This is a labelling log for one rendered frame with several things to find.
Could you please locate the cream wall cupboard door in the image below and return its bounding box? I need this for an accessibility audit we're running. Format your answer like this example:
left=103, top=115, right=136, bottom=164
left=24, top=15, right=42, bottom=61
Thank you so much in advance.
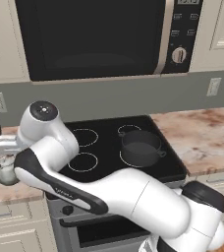
left=189, top=0, right=224, bottom=73
left=0, top=0, right=30, bottom=85

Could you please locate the white microwave knob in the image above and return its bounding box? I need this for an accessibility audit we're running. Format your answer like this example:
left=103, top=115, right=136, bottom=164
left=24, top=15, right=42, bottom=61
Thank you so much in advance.
left=171, top=46, right=188, bottom=65

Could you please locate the black microwave oven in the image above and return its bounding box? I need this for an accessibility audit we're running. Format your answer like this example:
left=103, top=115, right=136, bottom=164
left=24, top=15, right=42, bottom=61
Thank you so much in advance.
left=14, top=0, right=205, bottom=83

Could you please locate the cream drawer front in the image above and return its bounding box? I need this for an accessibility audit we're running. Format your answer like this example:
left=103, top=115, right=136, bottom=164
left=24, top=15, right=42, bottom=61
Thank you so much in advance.
left=196, top=169, right=224, bottom=193
left=0, top=198, right=50, bottom=228

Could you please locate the black glass hob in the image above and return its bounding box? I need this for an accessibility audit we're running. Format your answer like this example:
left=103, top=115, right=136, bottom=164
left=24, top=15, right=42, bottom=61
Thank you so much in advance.
left=58, top=114, right=189, bottom=184

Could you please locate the black microwave door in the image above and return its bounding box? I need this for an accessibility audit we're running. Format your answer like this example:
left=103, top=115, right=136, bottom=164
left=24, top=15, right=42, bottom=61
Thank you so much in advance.
left=14, top=0, right=167, bottom=83

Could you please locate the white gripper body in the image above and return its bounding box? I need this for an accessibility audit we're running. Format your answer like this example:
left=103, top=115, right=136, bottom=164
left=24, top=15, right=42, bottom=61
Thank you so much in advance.
left=0, top=134, right=24, bottom=156

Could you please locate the black stove knob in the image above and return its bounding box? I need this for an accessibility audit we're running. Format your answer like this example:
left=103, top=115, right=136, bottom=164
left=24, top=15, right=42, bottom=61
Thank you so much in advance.
left=62, top=205, right=75, bottom=217

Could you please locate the dark grey pot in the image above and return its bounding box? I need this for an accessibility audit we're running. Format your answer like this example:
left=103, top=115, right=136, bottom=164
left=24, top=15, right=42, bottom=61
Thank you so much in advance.
left=117, top=129, right=167, bottom=168

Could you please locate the silver microwave door handle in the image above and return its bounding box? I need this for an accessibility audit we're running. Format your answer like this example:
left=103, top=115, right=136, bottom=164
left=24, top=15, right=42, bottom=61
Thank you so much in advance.
left=153, top=0, right=175, bottom=75

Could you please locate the black oven door handle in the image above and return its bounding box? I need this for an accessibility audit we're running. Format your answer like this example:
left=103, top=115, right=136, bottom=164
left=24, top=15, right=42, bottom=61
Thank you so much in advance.
left=59, top=214, right=127, bottom=228

